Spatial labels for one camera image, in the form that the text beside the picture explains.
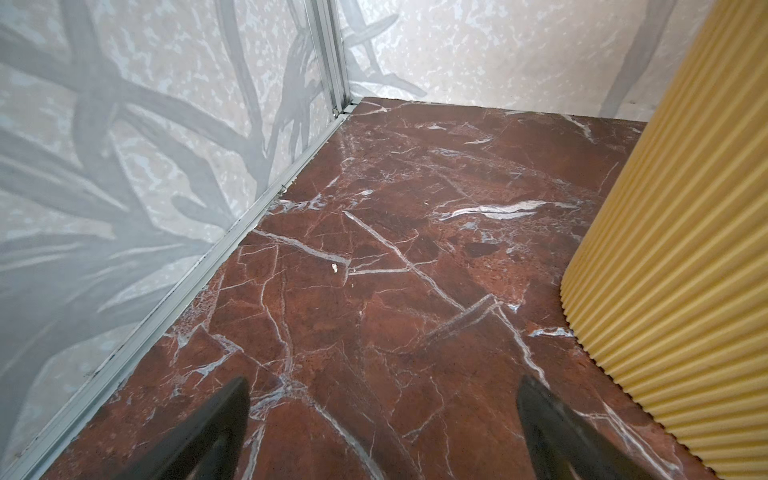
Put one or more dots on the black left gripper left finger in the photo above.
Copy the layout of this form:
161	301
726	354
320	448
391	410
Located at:
206	445

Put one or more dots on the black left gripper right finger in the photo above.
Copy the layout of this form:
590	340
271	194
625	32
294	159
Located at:
561	445

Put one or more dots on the yellow ribbed plastic bin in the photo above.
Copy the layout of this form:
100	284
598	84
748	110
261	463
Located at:
667	292

